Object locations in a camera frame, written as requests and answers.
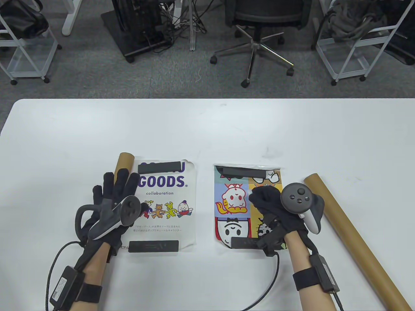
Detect person's right hand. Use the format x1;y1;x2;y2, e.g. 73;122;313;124
248;185;308;237

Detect person's left hand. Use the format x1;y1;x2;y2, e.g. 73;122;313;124
79;168;152;272

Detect brown cardboard mailing tube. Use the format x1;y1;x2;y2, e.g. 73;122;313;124
303;173;412;311
114;152;135;177

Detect grey handheld controller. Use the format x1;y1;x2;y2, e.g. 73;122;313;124
75;196;141;240
280;183;325;234

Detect colourful cartoon poster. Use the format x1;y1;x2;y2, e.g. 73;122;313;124
213;164;287;250

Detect black rectangular bar weight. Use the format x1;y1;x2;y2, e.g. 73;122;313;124
129;240;179;253
216;166;265;179
231;237;283;250
138;161;182;174

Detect white poster purple lettering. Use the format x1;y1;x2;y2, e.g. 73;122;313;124
120;159;199;252

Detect person's right forearm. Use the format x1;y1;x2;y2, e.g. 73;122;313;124
285;232;341;311

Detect person's left forearm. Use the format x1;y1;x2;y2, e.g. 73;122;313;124
70;243;111;311

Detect black wrist sensor box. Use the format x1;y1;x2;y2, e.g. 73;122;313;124
309;254;339;294
49;266;85;308

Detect black rolling equipment cart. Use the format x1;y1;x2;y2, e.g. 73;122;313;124
101;0;174;63

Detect white desk leg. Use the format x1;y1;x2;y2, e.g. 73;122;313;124
62;0;83;36

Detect black office chair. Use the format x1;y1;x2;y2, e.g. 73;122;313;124
210;0;312;88

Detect black bag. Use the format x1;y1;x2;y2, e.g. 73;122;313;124
0;0;49;40

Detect grey bag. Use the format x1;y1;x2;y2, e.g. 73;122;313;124
326;0;388;42

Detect black equipment base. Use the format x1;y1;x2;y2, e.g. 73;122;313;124
373;0;415;66

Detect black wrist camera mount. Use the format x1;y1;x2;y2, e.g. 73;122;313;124
258;227;289;256
107;245;122;263

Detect black wrist strap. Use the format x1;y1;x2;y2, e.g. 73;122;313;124
76;282;102;303
293;269;321;290

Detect white wire cart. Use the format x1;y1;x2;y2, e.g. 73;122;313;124
0;12;63;85
315;0;415;86

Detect clear acrylic post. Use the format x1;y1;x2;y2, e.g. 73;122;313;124
189;0;197;52

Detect tangled black cables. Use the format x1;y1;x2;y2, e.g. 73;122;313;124
158;0;224;35

